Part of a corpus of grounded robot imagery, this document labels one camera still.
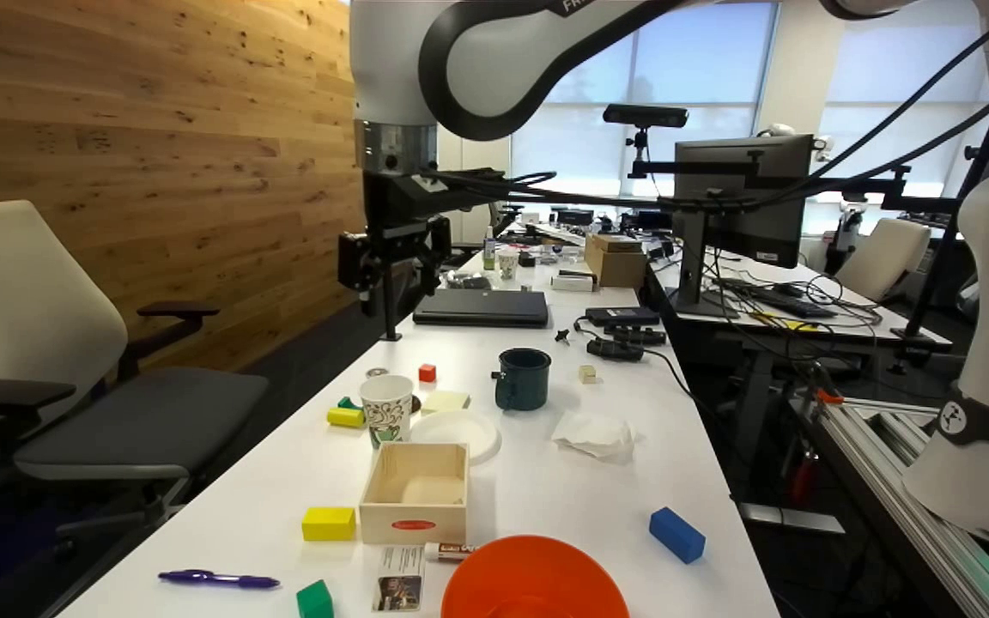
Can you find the white crumpled tissue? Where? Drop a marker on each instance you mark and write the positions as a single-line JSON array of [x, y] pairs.
[[595, 436]]

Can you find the dark green mug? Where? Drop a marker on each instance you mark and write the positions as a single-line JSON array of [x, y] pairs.
[[525, 379]]

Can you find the white flat box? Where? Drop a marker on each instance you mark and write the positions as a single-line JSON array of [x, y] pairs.
[[571, 279]]

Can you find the small black device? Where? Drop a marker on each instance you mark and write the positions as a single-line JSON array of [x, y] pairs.
[[616, 349]]

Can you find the small green block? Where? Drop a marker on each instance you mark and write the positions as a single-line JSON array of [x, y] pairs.
[[350, 402]]

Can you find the black side desk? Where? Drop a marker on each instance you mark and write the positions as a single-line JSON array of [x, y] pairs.
[[748, 345]]

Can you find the small yellow block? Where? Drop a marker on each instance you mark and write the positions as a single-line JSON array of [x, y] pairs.
[[345, 417]]

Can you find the brown dry erase marker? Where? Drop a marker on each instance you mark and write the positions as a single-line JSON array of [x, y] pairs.
[[449, 552]]

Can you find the small white plastic cup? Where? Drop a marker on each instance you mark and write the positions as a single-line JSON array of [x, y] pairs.
[[377, 372]]

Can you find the closed dark laptop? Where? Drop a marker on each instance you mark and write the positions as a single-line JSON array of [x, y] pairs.
[[481, 306]]

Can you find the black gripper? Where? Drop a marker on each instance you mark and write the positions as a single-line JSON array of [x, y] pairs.
[[402, 245]]

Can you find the orange bowl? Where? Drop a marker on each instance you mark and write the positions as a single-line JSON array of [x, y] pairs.
[[535, 584]]

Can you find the blue pen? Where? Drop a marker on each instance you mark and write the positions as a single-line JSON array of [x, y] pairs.
[[213, 579]]

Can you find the black stereo camera bar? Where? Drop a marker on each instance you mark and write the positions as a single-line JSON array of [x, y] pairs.
[[646, 111]]

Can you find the clear plastic cup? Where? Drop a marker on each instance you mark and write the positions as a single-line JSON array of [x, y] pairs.
[[387, 405]]

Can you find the photo card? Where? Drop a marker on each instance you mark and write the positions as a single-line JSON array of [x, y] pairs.
[[401, 584]]

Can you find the wooden open box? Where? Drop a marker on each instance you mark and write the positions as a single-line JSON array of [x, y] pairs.
[[449, 523]]

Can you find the black tripod pole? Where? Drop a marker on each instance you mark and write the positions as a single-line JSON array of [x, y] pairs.
[[390, 330]]

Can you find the cardboard box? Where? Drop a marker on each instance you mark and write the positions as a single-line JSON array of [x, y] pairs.
[[616, 258]]

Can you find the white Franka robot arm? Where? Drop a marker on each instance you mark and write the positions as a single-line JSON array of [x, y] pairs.
[[394, 69]]

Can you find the empty white bowl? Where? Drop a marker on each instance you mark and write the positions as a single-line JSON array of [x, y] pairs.
[[463, 436]]

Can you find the black keyboard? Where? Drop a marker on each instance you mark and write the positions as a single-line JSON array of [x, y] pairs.
[[777, 298]]

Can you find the large yellow block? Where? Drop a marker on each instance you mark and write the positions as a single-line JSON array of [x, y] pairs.
[[327, 523]]

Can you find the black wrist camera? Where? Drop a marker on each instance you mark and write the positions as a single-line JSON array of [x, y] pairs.
[[359, 258]]

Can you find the pale yellow flat piece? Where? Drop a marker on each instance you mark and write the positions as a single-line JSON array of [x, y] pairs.
[[449, 400]]

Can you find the plain white cup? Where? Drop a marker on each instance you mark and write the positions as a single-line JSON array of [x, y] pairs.
[[507, 263]]

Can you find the aluminium mount rail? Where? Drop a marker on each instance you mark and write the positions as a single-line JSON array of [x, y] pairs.
[[908, 483]]

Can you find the white grey office chair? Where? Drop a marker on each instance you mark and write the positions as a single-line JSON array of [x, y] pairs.
[[14, 298]]

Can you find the black table camera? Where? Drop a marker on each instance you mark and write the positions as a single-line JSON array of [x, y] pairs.
[[623, 313]]

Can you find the blue block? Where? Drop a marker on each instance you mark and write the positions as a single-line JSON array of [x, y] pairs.
[[679, 534]]

